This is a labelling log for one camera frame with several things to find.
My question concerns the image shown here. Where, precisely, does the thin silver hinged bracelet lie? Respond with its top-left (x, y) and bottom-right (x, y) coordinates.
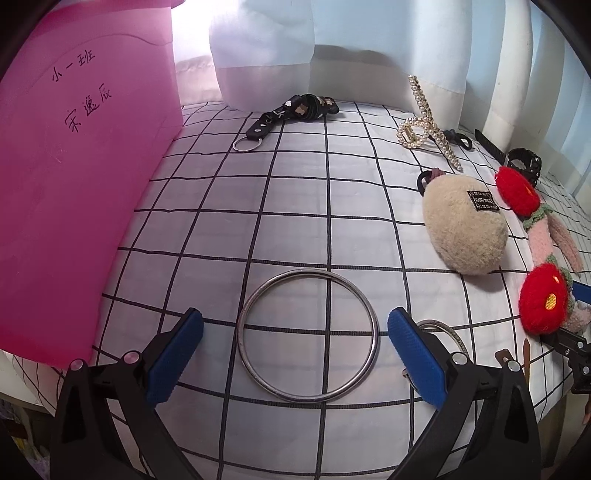
top-left (400, 318), bottom-right (470, 386)

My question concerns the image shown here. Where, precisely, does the beige fluffy pompom hair tie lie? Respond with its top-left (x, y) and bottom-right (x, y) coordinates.
top-left (417, 168), bottom-right (510, 277)

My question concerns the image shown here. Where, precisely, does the large silver bangle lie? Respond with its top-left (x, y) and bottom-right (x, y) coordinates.
top-left (235, 268), bottom-right (382, 404)

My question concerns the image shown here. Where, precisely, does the brown metal hair clip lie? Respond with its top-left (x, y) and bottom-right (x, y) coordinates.
top-left (494, 338), bottom-right (532, 385)

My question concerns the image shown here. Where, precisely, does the black wrist watch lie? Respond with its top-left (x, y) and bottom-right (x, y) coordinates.
top-left (474, 129), bottom-right (543, 187)

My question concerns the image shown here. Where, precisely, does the white blue curtain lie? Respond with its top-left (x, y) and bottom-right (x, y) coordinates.
top-left (171, 0), bottom-right (590, 204)

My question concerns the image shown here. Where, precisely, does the pearl hair claw clip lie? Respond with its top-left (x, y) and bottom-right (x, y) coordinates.
top-left (397, 75), bottom-right (463, 172)

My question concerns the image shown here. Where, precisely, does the black grid white bedsheet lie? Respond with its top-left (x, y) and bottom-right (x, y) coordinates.
top-left (13, 100), bottom-right (591, 480)

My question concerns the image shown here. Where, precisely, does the pink plastic storage bin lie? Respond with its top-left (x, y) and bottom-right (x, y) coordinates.
top-left (1, 1), bottom-right (183, 368)

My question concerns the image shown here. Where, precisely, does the black knotted hair tie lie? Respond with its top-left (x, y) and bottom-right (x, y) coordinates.
top-left (441, 128), bottom-right (475, 152)

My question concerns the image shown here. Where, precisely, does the black studded strap keyring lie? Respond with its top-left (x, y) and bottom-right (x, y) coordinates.
top-left (231, 93), bottom-right (339, 153)

